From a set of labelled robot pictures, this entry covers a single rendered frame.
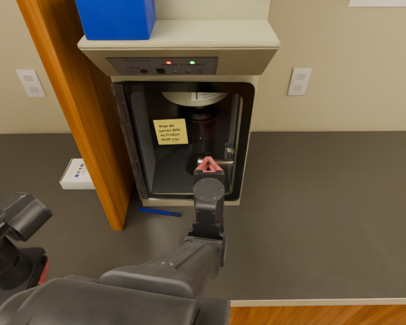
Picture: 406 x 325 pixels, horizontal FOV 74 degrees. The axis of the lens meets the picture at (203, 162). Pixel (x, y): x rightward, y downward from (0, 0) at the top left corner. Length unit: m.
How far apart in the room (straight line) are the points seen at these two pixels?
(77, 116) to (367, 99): 1.11
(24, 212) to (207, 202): 0.31
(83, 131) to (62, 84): 0.11
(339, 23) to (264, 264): 0.82
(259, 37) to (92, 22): 0.26
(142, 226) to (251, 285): 0.36
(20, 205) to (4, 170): 0.72
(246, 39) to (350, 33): 0.72
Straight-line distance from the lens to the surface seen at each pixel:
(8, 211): 0.54
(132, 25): 0.47
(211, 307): 0.17
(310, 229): 0.92
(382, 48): 1.24
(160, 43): 0.47
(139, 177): 0.81
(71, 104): 0.59
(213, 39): 0.47
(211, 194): 0.48
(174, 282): 0.18
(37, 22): 0.54
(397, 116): 1.47
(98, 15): 0.48
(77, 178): 1.03
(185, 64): 0.52
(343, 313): 1.06
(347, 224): 0.98
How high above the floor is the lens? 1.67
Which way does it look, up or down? 44 degrees down
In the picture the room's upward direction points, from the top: straight up
